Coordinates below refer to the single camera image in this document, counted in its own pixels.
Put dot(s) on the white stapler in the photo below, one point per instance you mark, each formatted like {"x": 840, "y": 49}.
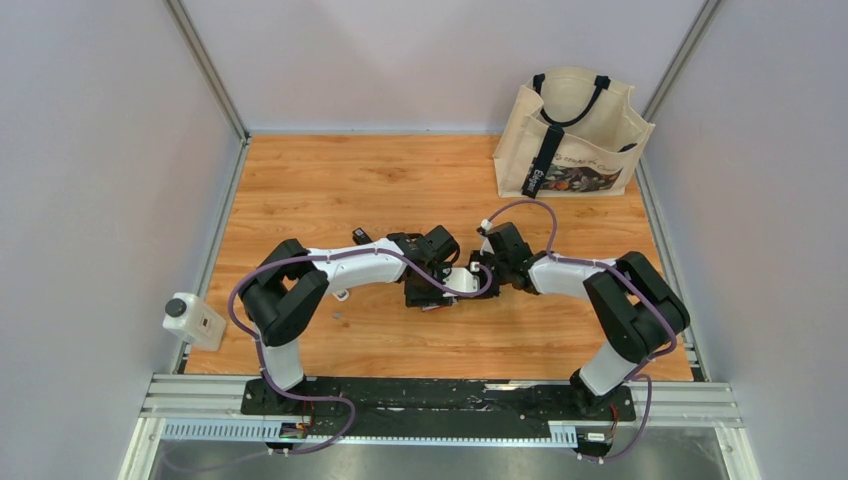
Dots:
{"x": 341, "y": 295}

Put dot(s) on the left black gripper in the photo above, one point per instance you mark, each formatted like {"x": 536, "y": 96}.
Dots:
{"x": 415, "y": 299}

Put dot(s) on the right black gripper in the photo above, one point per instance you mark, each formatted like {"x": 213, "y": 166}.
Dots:
{"x": 475, "y": 257}

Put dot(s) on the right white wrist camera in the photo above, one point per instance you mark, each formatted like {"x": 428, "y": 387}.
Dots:
{"x": 483, "y": 231}

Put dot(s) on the beige canvas tote bag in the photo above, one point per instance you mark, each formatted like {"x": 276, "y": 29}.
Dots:
{"x": 572, "y": 132}

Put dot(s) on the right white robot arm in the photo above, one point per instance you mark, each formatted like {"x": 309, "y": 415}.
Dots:
{"x": 639, "y": 313}

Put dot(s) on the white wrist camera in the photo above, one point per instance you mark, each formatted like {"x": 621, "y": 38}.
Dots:
{"x": 463, "y": 281}
{"x": 483, "y": 231}

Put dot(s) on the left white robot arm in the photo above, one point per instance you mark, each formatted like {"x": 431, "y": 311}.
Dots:
{"x": 275, "y": 303}

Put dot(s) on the black stapler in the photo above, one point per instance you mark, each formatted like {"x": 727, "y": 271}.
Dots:
{"x": 360, "y": 237}

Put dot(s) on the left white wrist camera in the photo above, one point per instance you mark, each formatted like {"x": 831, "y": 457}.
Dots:
{"x": 463, "y": 281}

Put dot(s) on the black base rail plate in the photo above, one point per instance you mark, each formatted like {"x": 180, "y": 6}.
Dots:
{"x": 440, "y": 408}

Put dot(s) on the red white staple box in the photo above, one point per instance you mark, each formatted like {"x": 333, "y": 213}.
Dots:
{"x": 437, "y": 308}

